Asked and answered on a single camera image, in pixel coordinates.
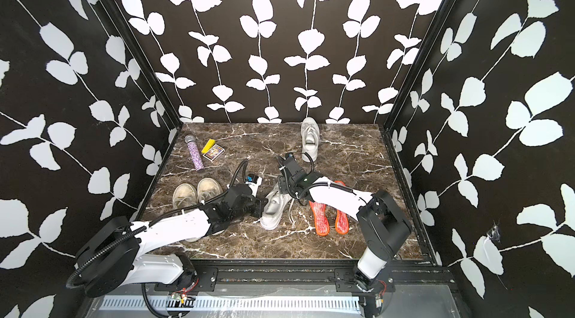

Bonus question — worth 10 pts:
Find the small purple card box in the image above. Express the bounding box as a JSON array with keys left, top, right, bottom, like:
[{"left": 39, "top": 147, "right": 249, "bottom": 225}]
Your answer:
[{"left": 203, "top": 144, "right": 225, "bottom": 162}]

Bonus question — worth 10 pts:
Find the white sneaker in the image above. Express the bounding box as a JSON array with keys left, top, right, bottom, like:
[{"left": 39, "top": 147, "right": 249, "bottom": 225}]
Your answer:
[
  {"left": 260, "top": 183, "right": 293, "bottom": 231},
  {"left": 300, "top": 117, "right": 320, "bottom": 162}
]

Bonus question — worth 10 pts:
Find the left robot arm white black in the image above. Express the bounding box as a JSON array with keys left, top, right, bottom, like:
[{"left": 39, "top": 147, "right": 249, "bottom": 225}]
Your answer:
[{"left": 66, "top": 183, "right": 268, "bottom": 298}]

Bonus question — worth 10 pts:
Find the red orange insole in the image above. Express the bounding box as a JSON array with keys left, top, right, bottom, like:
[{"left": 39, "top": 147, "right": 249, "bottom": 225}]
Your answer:
[{"left": 309, "top": 201, "right": 330, "bottom": 237}]

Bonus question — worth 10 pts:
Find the beige sneaker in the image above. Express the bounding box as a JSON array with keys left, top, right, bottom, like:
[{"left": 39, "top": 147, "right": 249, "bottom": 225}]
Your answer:
[
  {"left": 172, "top": 182, "right": 203, "bottom": 243},
  {"left": 197, "top": 177, "right": 223, "bottom": 203}
]

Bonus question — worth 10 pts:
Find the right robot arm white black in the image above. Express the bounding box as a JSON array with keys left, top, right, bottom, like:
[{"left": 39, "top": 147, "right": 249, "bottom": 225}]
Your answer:
[{"left": 276, "top": 153, "right": 413, "bottom": 292}]

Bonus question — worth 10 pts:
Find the purple glitter tube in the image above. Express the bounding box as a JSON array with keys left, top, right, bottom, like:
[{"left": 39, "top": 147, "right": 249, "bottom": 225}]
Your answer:
[{"left": 184, "top": 135, "right": 204, "bottom": 171}]

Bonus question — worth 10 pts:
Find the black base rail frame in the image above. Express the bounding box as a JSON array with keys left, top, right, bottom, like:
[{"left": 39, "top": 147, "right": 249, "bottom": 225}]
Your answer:
[{"left": 89, "top": 258, "right": 459, "bottom": 294}]

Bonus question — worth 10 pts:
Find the white slotted cable duct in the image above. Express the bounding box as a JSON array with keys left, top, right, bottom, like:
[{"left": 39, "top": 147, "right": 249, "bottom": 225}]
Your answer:
[{"left": 97, "top": 295, "right": 362, "bottom": 314}]

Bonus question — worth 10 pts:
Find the yellow wedge block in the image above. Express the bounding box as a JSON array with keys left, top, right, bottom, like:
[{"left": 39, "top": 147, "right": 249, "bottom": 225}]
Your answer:
[{"left": 202, "top": 139, "right": 216, "bottom": 154}]

